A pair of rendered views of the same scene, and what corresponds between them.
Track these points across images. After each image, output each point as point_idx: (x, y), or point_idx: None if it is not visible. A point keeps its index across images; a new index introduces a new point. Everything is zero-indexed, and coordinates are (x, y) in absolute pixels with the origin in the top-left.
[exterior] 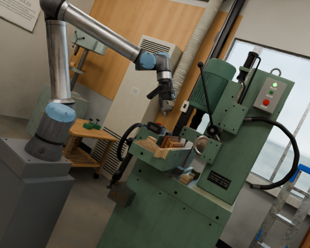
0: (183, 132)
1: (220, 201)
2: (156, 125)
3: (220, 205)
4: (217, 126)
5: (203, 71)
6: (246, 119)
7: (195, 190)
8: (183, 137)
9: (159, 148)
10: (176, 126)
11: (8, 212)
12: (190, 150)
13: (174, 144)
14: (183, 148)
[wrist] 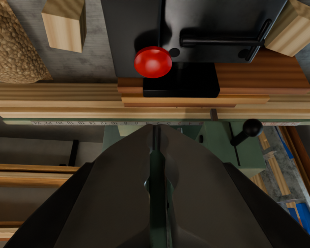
0: (203, 144)
1: (137, 128)
2: (109, 47)
3: (118, 129)
4: (170, 243)
5: None
6: None
7: None
8: (199, 132)
9: (18, 81)
10: (243, 130)
11: None
12: (177, 129)
13: (135, 103)
14: (135, 123)
